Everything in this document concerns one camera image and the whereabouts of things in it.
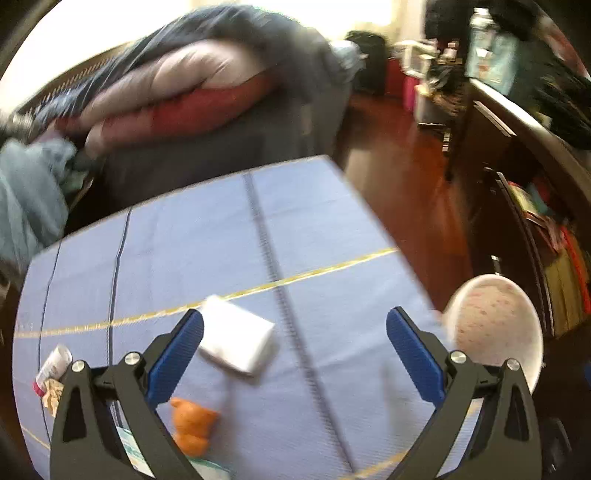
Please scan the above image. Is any blue checked tablecloth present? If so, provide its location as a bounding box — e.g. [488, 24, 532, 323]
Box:
[13, 157, 442, 479]

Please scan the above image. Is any dark wooden dresser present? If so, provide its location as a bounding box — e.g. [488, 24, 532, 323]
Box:
[447, 80, 590, 338]

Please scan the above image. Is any light blue fleece blanket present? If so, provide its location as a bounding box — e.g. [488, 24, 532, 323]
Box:
[1, 138, 77, 275]

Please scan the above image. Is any pink and red folded quilt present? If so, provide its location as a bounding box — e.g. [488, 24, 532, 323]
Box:
[52, 39, 277, 158]

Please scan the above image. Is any white pink glue stick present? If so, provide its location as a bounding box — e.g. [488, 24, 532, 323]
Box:
[33, 344, 72, 397]

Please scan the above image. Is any pile of clothes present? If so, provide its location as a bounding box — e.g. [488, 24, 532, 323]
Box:
[424, 1, 590, 150]

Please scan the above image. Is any orange peel piece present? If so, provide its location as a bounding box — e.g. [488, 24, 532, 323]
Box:
[169, 397, 219, 458]

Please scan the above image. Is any pink storage box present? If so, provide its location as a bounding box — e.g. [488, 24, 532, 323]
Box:
[385, 57, 418, 113]

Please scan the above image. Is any bed with dark headboard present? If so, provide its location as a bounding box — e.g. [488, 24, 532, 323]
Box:
[13, 27, 366, 209]

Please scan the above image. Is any small white box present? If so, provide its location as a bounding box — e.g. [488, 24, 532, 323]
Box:
[198, 295, 276, 376]

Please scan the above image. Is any blue patterned duvet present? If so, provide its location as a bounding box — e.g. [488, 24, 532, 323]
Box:
[27, 4, 366, 139]

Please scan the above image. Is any pink speckled trash bin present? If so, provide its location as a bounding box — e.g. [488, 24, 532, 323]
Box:
[441, 274, 544, 390]

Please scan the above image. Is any teal wet wipes pack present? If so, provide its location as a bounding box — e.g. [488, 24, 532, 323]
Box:
[116, 427, 232, 479]

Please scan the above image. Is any black suitcase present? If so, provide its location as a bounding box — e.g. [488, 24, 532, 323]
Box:
[346, 30, 389, 96]

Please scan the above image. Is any beige tissue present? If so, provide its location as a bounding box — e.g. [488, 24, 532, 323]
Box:
[42, 378, 64, 418]

